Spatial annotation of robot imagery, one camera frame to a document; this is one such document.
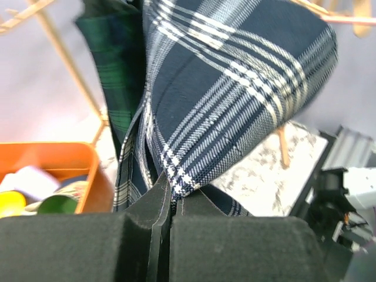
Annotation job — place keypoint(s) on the lavender cup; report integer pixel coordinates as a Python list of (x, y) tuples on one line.
[(32, 182)]

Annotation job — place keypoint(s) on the green cup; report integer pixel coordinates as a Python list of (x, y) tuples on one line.
[(58, 204)]

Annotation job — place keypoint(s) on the wooden clothes rack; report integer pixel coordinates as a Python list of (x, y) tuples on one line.
[(70, 65)]

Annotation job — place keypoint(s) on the pink wire hanger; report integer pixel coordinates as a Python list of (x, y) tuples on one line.
[(349, 19)]

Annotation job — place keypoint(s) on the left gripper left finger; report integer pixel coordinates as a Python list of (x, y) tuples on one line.
[(132, 245)]

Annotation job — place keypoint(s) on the beige wooden hanger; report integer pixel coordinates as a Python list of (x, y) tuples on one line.
[(359, 9)]

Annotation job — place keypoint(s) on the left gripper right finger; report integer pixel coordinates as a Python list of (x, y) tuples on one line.
[(206, 245)]

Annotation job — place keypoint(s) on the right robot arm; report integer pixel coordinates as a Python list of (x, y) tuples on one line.
[(341, 213)]

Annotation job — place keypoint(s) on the navy plaid skirt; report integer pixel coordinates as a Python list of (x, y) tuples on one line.
[(220, 77)]

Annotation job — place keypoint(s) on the orange plastic bin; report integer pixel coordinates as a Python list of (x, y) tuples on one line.
[(64, 161)]

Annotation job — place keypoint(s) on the dark green plaid skirt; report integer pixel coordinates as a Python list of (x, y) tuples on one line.
[(113, 33)]

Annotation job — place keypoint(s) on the beige empty hanger left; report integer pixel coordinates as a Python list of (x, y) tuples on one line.
[(19, 17)]

